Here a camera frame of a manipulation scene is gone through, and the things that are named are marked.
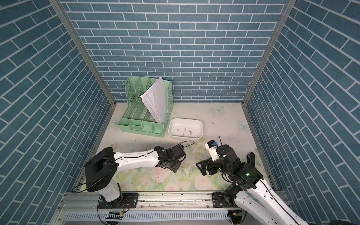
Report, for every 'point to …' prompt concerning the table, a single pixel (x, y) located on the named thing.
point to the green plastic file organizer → (137, 118)
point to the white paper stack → (155, 98)
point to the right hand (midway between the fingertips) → (204, 162)
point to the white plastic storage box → (186, 128)
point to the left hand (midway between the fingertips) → (179, 167)
